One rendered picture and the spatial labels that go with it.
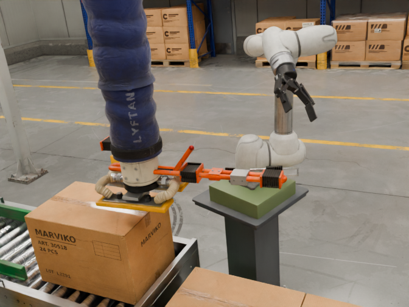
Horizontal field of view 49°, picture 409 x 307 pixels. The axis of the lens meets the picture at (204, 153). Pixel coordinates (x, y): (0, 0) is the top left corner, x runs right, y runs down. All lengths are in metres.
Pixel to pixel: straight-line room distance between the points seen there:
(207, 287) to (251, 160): 0.72
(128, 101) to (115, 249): 0.71
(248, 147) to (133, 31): 1.01
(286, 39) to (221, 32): 9.02
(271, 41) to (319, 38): 0.19
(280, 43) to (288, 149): 0.87
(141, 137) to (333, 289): 1.81
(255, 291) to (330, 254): 1.28
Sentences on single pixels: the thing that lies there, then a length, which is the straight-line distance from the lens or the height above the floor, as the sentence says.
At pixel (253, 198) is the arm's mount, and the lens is 2.44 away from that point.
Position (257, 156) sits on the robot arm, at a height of 1.02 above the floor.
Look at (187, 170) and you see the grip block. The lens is 1.91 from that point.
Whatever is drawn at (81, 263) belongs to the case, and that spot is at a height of 0.73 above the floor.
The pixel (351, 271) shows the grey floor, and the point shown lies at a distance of 3.32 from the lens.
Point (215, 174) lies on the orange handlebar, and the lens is 1.86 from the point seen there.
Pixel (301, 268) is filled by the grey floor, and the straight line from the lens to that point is 3.31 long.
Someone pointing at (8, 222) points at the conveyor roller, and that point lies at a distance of 3.35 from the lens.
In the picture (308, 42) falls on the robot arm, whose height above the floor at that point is 1.71.
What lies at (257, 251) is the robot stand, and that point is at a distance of 2.71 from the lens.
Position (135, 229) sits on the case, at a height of 0.93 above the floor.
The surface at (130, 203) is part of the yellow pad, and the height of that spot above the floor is 1.10.
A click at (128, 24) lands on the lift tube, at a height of 1.84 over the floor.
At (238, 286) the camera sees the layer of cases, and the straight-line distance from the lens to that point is 2.31.
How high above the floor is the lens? 2.03
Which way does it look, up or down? 23 degrees down
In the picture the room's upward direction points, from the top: 5 degrees counter-clockwise
